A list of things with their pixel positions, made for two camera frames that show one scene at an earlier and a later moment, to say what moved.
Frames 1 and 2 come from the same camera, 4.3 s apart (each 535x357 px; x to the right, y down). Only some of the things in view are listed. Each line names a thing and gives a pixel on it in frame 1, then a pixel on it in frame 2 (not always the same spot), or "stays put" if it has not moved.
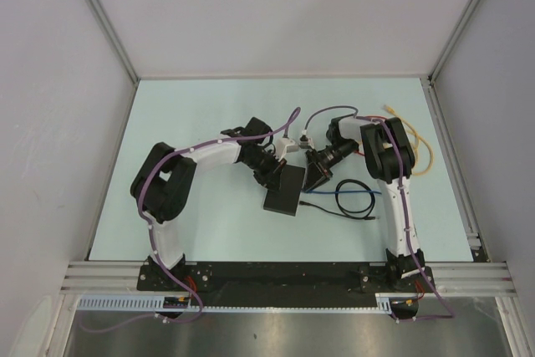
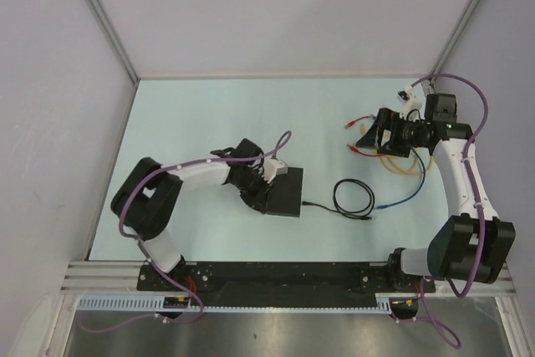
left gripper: x=272 y=177 → x=262 y=189
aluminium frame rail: x=94 y=277 stays put
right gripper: x=318 y=171 → x=389 y=120
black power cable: x=364 y=215 stays put
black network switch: x=285 y=201 stays put
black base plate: x=283 y=283 stays put
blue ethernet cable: x=334 y=191 → x=386 y=206
